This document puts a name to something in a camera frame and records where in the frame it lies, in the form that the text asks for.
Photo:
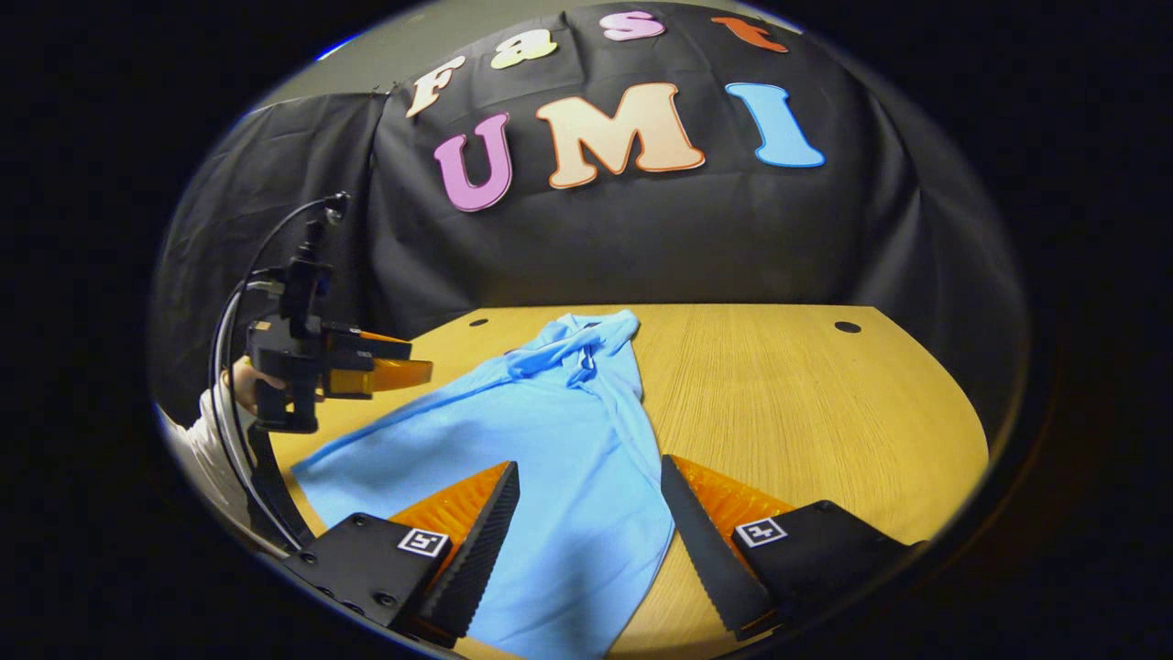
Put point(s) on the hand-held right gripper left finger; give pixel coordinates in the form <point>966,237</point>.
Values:
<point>481,541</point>

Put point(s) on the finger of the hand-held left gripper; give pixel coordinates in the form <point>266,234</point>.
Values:
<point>376,344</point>
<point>385,376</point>

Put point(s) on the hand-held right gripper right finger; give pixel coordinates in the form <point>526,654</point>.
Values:
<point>701,541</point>

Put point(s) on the light blue polo T-shirt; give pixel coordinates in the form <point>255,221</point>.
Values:
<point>559,440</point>

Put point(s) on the black backdrop cloth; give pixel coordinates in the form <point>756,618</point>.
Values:
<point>641,238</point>

